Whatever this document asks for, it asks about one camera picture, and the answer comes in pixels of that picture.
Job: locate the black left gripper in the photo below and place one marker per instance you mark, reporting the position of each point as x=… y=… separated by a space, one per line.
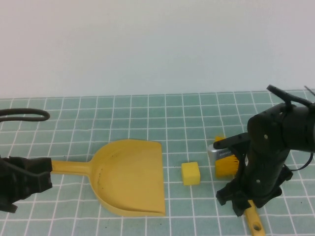
x=12 y=182

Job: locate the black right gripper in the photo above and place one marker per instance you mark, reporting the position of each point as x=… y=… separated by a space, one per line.
x=265 y=172

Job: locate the yellow hand brush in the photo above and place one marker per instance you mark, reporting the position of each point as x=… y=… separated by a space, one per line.
x=226 y=168

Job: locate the yellow plastic dustpan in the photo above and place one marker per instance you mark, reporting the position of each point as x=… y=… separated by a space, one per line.
x=130 y=177

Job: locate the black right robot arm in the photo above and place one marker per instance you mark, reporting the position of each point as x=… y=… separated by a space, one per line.
x=300 y=130

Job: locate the yellow foam cube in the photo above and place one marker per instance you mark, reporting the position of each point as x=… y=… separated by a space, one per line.
x=190 y=173

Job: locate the green white-grid tablecloth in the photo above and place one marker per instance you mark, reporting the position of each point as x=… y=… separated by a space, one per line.
x=98 y=118

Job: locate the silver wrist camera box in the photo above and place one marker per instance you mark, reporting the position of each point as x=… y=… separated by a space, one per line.
x=216 y=155

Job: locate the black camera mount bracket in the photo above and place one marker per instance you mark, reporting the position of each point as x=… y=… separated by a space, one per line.
x=231 y=142

